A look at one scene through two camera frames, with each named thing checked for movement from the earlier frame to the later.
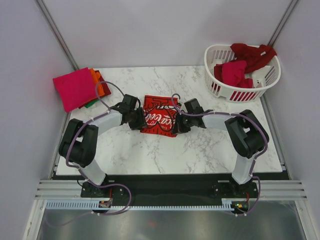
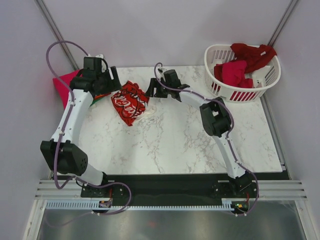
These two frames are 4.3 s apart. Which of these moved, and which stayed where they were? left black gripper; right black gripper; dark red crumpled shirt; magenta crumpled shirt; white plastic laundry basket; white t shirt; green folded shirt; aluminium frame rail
Moved: left black gripper; white t shirt; right black gripper
Stayed: dark red crumpled shirt; aluminium frame rail; green folded shirt; white plastic laundry basket; magenta crumpled shirt
